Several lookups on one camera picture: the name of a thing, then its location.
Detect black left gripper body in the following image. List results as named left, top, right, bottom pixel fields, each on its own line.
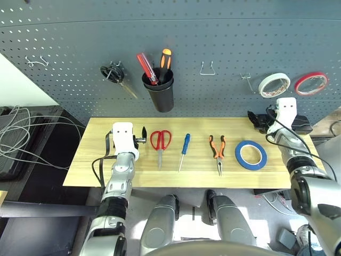
left=132, top=134, right=147, bottom=150

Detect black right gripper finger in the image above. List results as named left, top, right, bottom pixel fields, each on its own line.
left=247, top=110, right=262, bottom=129

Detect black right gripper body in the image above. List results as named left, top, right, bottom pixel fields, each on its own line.
left=256, top=114, right=277, bottom=133

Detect red handled scissors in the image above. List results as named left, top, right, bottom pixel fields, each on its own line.
left=150, top=130, right=172, bottom=171

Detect blue tape roll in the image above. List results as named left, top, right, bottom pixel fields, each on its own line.
left=234, top=140, right=268, bottom=171

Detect blue handled screwdriver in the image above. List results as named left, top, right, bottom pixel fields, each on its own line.
left=178, top=133, right=191, bottom=173

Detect orange black needle-nose pliers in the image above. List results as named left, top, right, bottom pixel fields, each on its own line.
left=208, top=134, right=226, bottom=177

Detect grey metal pegboard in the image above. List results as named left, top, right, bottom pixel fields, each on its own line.
left=0, top=0, right=341, bottom=126

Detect black plastic tool case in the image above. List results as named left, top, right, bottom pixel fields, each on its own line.
left=254, top=114, right=313, bottom=135

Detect metal peg hook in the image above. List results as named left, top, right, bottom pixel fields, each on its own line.
left=240, top=72, right=256, bottom=94

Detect black plastic cup holder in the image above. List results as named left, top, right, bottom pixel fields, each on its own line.
left=141, top=67, right=175, bottom=113

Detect white tape roll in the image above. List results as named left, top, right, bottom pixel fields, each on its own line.
left=257, top=73, right=291, bottom=99

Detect red tape roll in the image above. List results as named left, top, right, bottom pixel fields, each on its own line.
left=294, top=71, right=330, bottom=97

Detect brown wooden desk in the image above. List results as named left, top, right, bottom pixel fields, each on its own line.
left=310, top=106, right=341, bottom=138

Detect silver left robot leg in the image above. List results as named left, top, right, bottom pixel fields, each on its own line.
left=139, top=194, right=180, bottom=256

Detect silver robot leg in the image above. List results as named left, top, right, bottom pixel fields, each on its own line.
left=139, top=194, right=180, bottom=256
left=201, top=189, right=258, bottom=249

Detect black side cabinet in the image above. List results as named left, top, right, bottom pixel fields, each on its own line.
left=0, top=105, right=88, bottom=256

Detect silver right robot leg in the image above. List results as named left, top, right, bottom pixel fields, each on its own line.
left=201, top=189, right=258, bottom=249

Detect grey foot pedal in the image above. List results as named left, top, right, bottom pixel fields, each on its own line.
left=278, top=229, right=297, bottom=250

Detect grey person shoe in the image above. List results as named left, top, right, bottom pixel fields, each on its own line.
left=295, top=223, right=311, bottom=249

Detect grey robot torso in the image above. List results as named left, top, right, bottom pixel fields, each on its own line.
left=143, top=239, right=272, bottom=256

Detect blue jeans leg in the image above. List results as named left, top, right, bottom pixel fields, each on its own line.
left=297, top=241, right=328, bottom=256

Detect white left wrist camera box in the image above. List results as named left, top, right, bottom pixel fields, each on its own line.
left=111, top=122, right=140, bottom=161

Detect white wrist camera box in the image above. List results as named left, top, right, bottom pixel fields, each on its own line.
left=267, top=97, right=297, bottom=134
left=111, top=122, right=140, bottom=161

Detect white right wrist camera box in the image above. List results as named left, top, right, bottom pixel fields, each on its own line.
left=267, top=97, right=297, bottom=134

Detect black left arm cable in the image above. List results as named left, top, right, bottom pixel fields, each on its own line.
left=92, top=130, right=118, bottom=187

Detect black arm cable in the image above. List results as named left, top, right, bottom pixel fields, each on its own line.
left=92, top=130, right=118, bottom=187
left=265, top=105, right=338, bottom=185

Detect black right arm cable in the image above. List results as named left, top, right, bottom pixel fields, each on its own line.
left=265, top=105, right=338, bottom=185

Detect black looped cable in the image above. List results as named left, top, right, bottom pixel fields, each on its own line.
left=329, top=119, right=341, bottom=137

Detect metal wire pliers holder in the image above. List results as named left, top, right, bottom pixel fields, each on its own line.
left=199, top=60, right=216, bottom=76

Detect red transparent handled screwdriver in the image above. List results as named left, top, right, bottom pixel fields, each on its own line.
left=136, top=52, right=160, bottom=86

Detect black handled scissors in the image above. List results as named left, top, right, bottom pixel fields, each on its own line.
left=100, top=60, right=139, bottom=99

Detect orange black handled screwdriver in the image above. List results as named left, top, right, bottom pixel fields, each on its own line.
left=159, top=48, right=172, bottom=84

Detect white floor cables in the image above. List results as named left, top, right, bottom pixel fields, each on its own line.
left=262, top=191, right=296, bottom=214

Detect grey cable bundle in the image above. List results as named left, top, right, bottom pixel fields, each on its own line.
left=0, top=105, right=86, bottom=171

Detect white wire double hook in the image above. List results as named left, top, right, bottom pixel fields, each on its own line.
left=25, top=55, right=50, bottom=68

